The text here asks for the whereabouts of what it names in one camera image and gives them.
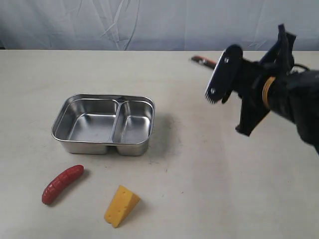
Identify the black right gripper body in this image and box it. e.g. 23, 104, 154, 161
238, 58, 274, 110

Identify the dark transparent lunch box lid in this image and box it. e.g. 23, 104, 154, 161
191, 55, 216, 69

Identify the yellow toy cheese wedge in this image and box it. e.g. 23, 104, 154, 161
104, 185, 140, 228

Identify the red toy sausage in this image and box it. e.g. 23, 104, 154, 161
41, 164, 84, 205

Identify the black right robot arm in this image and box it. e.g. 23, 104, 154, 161
235, 24, 319, 149

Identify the stainless steel lunch box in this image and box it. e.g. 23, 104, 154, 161
51, 94, 155, 156

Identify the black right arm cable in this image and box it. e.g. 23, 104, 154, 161
289, 63, 311, 74

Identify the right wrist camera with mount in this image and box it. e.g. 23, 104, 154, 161
205, 44, 243, 104

